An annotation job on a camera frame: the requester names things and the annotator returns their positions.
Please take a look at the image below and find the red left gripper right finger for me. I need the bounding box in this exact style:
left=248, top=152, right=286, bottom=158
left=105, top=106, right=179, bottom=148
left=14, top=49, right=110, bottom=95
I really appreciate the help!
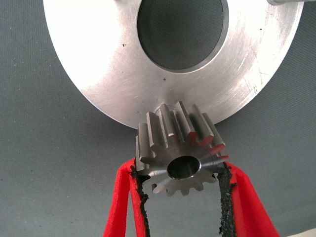
left=214, top=160, right=281, bottom=237

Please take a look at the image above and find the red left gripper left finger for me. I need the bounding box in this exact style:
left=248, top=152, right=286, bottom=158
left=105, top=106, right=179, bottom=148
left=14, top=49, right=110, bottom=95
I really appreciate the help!
left=102, top=157, right=151, bottom=237

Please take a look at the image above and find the small steel planetary gear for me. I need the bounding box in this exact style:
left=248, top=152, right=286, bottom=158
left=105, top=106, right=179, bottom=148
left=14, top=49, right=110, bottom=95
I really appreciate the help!
left=135, top=100, right=229, bottom=198

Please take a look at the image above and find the round metal carrier plate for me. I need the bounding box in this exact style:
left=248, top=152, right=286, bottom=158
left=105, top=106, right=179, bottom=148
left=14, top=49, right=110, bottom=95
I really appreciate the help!
left=43, top=0, right=307, bottom=130

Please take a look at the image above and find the dark grey table cloth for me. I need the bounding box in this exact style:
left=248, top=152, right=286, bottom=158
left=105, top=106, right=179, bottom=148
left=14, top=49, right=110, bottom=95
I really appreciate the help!
left=0, top=0, right=316, bottom=237

